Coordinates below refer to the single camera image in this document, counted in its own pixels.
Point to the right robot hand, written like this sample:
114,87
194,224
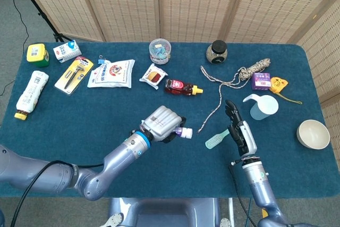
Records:
247,136

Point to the dark round jar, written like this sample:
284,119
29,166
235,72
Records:
217,50

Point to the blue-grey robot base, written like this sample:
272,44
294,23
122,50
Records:
164,211

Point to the razor in yellow blister pack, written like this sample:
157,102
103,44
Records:
74,74

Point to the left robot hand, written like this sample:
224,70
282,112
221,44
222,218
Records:
162,123

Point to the white bottle yellow cap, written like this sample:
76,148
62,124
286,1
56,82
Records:
32,92

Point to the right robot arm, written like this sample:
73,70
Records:
255,179

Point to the blue table cloth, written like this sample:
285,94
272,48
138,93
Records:
186,173

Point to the yellow green container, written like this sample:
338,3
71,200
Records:
37,53

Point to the blue binder clip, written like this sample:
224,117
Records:
101,60

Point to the yellow tape measure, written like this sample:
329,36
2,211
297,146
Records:
277,84

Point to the yellow floor tape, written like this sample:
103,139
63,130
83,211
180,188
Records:
264,212

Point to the purple box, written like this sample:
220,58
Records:
261,80

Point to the white printed bag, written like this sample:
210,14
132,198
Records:
111,75

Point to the white table leg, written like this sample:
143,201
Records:
231,211

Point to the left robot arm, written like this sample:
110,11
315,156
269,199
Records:
119,155

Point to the clear plastic jar of clips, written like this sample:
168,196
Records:
160,51

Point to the honey bear bottle yellow cap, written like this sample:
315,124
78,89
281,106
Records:
178,86

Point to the white blue milk carton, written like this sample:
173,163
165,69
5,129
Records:
66,51

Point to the black tripod stand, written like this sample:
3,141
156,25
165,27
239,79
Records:
56,35

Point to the bamboo folding screen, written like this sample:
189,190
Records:
186,3

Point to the green scrub brush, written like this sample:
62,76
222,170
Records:
212,142

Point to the purple toothpaste tube white cap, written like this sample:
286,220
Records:
187,132

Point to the white snack packet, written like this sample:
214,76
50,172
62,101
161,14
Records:
152,76

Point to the beige bowl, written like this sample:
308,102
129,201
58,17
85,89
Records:
313,135

